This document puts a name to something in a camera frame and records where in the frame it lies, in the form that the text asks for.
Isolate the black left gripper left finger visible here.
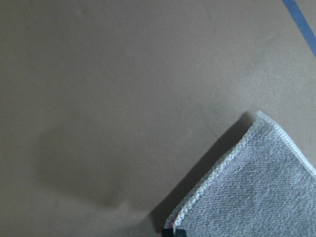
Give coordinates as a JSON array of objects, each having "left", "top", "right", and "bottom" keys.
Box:
[{"left": 161, "top": 229, "right": 174, "bottom": 237}]

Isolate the pink and grey towel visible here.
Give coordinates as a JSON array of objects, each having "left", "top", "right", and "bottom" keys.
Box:
[{"left": 163, "top": 112, "right": 316, "bottom": 237}]

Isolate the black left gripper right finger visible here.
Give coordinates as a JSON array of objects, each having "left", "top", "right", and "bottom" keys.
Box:
[{"left": 175, "top": 229, "right": 186, "bottom": 237}]

